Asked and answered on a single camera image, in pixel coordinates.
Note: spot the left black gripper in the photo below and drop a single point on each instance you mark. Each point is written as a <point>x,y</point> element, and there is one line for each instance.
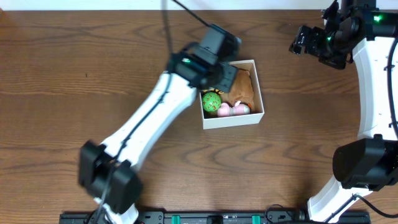
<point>227,77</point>

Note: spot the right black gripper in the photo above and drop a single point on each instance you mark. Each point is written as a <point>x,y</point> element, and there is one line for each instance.
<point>316,35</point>

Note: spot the brown plush toy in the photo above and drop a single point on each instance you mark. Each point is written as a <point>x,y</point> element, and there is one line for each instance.
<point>241,90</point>

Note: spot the green numbered ball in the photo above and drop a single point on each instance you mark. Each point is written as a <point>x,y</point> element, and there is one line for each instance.
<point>211,102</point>

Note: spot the pink white pig toy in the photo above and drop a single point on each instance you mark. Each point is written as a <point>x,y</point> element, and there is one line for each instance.
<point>237,110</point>

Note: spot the grey yellow toy truck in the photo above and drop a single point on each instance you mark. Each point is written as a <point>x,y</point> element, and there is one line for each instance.
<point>213,91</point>

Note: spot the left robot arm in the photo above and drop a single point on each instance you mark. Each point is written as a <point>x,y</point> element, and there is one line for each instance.
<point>109,171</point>

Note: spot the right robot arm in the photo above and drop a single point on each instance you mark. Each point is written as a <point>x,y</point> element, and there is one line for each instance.
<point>358,32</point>

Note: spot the white cardboard box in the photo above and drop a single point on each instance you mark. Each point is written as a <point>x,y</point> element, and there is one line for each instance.
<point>257,110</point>

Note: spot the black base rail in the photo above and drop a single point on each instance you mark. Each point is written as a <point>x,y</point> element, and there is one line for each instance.
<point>272,216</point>

